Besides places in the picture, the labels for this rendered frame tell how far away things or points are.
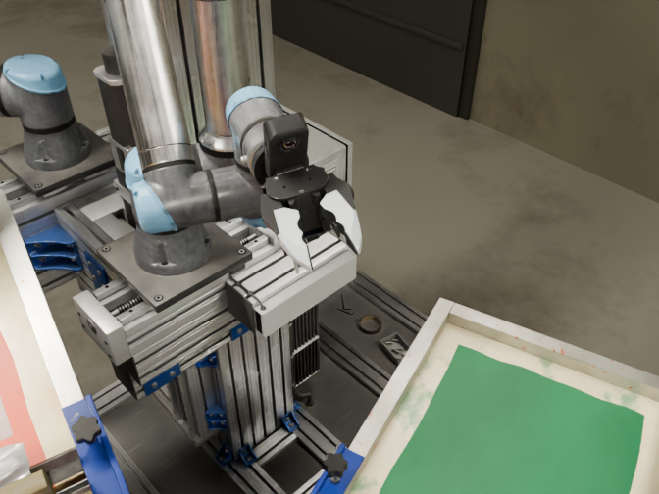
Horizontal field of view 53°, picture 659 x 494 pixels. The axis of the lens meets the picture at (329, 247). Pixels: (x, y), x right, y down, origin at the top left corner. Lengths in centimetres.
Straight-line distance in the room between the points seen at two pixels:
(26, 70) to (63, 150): 19
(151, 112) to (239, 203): 17
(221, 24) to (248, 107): 23
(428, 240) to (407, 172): 62
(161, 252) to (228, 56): 39
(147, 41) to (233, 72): 20
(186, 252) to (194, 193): 36
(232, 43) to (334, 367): 159
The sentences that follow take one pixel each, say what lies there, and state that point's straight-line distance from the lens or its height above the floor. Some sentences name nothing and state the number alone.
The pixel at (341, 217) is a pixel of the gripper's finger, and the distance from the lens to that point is 70.
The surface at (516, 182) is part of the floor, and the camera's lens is 388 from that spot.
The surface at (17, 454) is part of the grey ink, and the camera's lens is 125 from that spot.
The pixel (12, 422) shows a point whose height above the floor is 117.
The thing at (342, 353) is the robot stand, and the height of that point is 23.
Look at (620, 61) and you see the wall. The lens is 380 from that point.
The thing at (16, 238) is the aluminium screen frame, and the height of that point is 131.
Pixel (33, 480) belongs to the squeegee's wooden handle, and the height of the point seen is 122.
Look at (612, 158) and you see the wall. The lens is 400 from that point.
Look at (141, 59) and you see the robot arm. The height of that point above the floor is 173.
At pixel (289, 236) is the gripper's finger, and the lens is 69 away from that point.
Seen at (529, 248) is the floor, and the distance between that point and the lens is 342.
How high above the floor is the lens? 211
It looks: 40 degrees down
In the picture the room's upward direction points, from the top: straight up
